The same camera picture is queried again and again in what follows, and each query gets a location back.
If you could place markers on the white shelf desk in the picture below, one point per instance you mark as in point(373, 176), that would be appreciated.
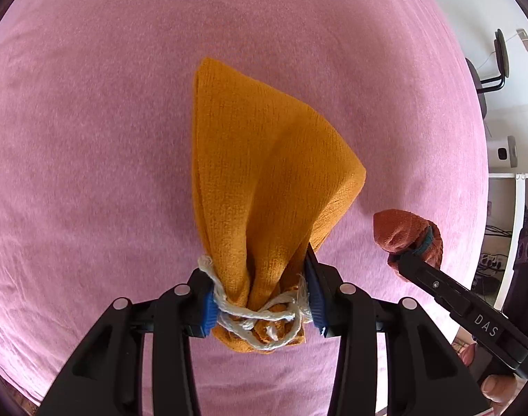
point(507, 214)

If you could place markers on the person right hand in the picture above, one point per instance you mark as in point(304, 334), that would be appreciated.
point(500, 390)

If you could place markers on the salmon sock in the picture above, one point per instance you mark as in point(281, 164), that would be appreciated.
point(398, 231)

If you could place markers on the white projector device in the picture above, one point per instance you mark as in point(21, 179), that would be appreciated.
point(502, 152)

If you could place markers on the orange drawstring pouch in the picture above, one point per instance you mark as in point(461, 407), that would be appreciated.
point(270, 179)

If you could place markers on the pink bed sheet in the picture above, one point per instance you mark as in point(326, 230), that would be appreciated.
point(95, 120)

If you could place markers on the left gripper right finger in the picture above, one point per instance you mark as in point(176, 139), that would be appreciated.
point(425, 375)

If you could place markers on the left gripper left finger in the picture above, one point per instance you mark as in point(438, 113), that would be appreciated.
point(103, 374)

